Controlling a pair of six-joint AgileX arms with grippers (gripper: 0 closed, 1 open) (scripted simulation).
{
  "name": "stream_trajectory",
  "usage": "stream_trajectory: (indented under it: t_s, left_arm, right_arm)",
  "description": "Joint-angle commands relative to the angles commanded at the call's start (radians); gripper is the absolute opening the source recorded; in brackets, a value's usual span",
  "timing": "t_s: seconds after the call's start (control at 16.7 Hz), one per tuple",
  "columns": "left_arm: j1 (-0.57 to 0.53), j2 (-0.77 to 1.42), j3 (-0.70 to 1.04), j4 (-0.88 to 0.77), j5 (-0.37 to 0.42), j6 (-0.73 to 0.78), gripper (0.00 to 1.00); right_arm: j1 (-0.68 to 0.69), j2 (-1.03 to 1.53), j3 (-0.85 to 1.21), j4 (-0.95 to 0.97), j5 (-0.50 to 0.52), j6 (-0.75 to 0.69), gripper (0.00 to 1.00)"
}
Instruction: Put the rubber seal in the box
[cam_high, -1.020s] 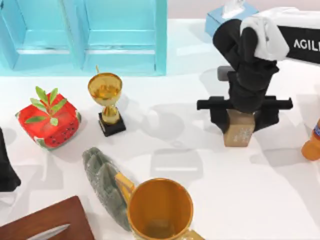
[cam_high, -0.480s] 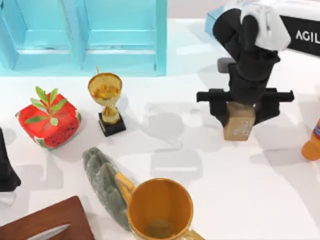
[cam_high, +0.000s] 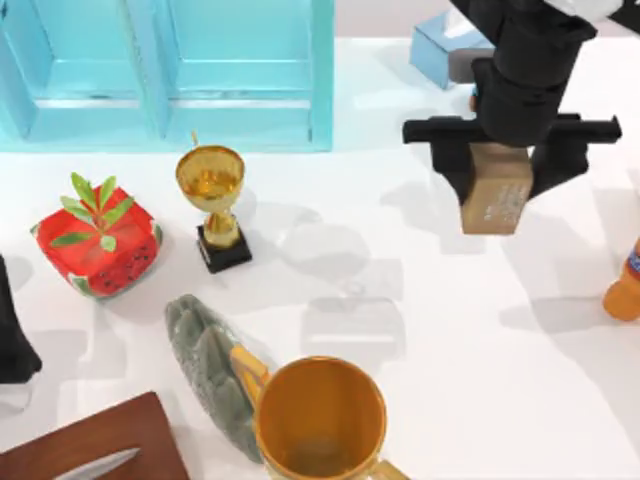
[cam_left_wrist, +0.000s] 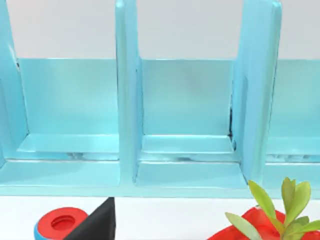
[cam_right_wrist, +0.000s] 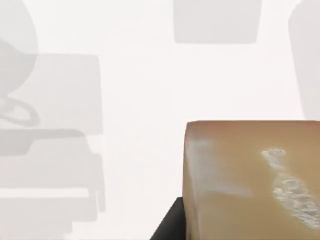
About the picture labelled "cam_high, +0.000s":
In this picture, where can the silver knife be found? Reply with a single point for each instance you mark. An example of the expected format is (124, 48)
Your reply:
(107, 461)

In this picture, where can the light blue tissue box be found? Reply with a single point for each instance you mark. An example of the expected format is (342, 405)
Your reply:
(430, 50)

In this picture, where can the gold trophy with black base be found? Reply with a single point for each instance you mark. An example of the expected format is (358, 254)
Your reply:
(210, 175)

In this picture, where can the watermelon plant pot with plant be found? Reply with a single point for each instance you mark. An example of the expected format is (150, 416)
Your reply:
(112, 250)

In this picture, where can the orange bottle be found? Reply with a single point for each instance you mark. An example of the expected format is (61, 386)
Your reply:
(625, 295)

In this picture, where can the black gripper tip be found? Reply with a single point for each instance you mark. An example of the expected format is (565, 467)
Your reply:
(12, 340)

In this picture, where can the light blue rack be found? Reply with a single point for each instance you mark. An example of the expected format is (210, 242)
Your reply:
(240, 75)

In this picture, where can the orange mug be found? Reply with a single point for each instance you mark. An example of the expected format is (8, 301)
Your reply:
(280, 450)

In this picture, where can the brown box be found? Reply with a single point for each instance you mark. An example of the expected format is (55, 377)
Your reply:
(495, 195)

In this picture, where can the brown wooden board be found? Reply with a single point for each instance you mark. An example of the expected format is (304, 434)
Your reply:
(115, 430)

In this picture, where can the grey rounded box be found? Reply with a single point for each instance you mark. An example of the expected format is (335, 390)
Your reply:
(465, 65)

